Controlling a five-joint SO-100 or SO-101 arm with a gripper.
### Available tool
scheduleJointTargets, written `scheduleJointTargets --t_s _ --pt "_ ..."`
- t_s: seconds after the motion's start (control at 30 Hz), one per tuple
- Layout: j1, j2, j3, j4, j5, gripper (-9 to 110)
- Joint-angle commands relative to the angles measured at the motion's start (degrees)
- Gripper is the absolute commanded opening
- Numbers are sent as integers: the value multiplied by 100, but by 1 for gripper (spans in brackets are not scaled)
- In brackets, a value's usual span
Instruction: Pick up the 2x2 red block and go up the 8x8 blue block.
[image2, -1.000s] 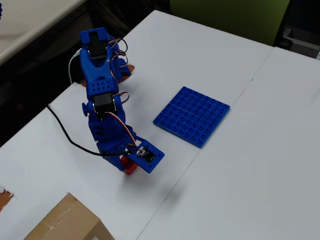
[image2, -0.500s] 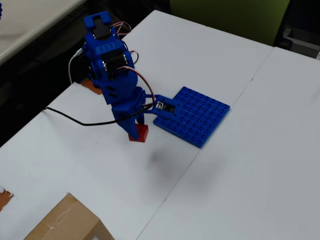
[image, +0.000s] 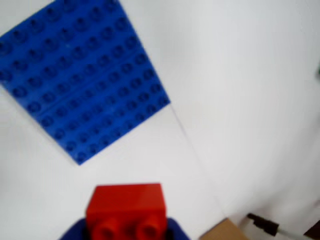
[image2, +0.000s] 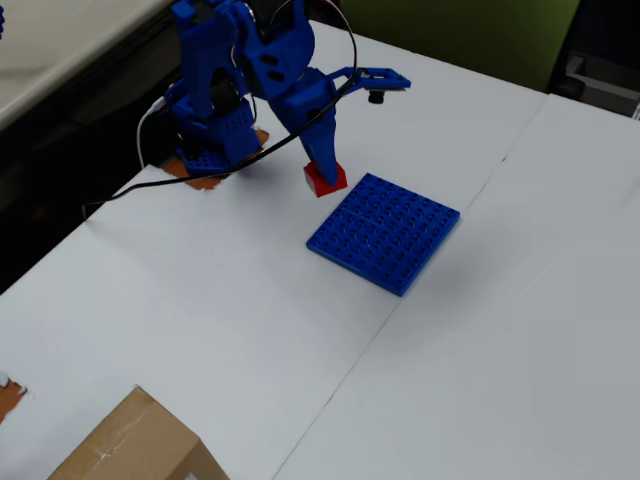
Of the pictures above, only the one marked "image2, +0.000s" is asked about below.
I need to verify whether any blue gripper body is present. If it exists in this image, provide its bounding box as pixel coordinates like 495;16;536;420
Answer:
267;68;340;140

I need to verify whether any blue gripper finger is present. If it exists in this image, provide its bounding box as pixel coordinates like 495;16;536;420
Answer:
298;110;341;185

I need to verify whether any red 2x2 toy block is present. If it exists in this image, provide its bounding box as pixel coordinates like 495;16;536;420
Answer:
302;160;348;199

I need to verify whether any blue 8x8 studded plate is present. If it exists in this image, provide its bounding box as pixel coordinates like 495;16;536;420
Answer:
305;172;462;298

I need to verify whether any beige side table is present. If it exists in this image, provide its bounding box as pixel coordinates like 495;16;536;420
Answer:
0;0;174;131

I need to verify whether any grey storage box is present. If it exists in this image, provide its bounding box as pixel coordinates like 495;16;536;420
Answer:
547;49;640;121

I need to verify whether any brown cardboard box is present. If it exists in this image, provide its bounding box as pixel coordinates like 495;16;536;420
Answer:
47;384;231;480

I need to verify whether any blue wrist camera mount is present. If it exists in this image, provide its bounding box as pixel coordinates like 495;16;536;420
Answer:
324;66;413;106

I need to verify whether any white cable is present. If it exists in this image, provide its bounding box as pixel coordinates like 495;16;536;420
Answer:
136;94;169;169

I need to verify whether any black cable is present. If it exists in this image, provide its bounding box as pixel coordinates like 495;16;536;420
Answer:
81;0;359;219

